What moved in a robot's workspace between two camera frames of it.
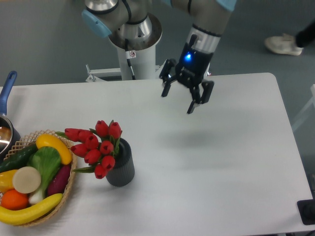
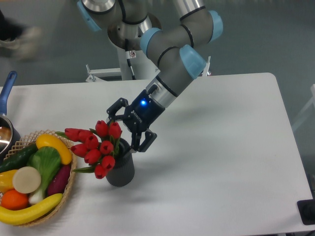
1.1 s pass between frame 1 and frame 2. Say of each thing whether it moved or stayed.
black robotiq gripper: moved
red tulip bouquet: stayed
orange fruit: stayed
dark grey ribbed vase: stayed
